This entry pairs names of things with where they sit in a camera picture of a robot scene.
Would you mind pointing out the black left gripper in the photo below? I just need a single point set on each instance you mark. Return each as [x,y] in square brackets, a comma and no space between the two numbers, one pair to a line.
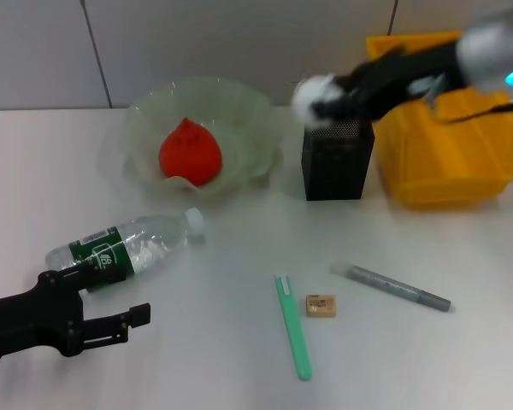
[25,320]

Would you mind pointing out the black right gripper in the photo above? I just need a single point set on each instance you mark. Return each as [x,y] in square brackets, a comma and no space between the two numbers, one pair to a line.
[406,77]

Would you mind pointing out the white paper ball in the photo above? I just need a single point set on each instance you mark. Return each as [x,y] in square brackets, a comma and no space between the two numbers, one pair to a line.
[308,91]

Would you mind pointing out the clear water bottle green label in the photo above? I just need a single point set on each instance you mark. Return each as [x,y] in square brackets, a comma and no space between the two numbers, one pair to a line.
[145,243]

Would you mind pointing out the orange fruit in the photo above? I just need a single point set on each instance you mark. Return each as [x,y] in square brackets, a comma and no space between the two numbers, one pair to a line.
[192,156]

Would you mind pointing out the black mesh pen holder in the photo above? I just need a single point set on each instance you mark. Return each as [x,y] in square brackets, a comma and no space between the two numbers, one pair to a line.
[335,166]

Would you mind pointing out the translucent green fruit bowl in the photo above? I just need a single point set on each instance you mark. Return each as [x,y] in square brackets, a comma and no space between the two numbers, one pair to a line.
[248,124]

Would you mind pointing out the grey marker pen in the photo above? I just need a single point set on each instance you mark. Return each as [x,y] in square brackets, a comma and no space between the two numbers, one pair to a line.
[389,287]

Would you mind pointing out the tan eraser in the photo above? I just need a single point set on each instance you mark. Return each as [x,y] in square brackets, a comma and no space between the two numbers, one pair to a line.
[320,306]

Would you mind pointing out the yellow plastic bin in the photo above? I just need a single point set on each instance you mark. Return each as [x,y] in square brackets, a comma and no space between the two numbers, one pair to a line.
[453,162]

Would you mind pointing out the green toothbrush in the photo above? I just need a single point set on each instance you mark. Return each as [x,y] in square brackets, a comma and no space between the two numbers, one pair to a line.
[293,324]

